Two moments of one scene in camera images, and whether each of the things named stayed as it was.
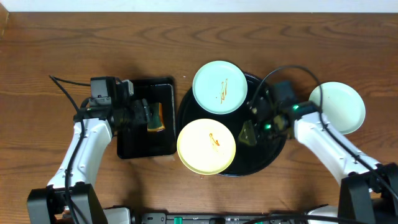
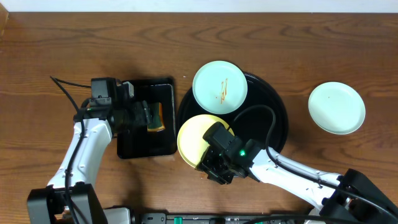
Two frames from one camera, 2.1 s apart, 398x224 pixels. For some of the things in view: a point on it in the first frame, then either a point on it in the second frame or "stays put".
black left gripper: (140, 114) stays put
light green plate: (342, 106) stays put
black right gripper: (249, 127) to (206, 165)
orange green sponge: (155, 122) stays put
